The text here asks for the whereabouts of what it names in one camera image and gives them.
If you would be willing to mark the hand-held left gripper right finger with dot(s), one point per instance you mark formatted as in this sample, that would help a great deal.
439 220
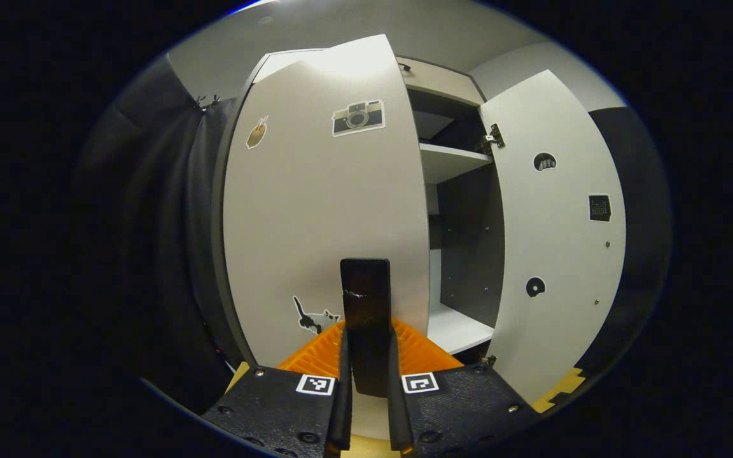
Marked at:
397 413

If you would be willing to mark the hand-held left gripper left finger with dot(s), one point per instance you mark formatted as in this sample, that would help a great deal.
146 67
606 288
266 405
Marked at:
343 407

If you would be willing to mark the cabinet door with camera sticker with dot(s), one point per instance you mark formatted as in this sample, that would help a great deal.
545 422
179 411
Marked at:
315 222

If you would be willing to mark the cabinet door with headphone sticker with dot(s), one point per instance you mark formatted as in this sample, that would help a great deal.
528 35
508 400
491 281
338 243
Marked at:
551 242

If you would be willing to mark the white cabinet shelf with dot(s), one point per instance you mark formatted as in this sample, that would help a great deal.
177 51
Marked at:
455 331
449 162

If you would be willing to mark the metal door hinge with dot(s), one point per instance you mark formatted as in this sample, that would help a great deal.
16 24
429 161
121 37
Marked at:
494 138
489 361

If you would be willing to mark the black backdrop cloth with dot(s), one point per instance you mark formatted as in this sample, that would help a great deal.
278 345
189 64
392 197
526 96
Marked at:
150 254

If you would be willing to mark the black binder clip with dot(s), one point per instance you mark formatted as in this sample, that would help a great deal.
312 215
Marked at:
200 104
214 100

